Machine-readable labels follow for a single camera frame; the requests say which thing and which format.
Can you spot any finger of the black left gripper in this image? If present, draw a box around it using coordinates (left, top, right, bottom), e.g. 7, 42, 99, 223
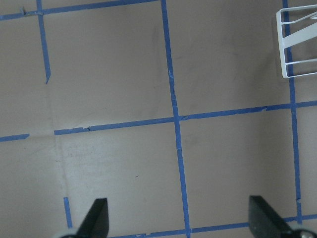
248, 195, 294, 238
77, 198, 109, 238

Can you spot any white wire cup rack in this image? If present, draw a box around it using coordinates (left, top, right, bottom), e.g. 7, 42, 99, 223
276, 4, 317, 79

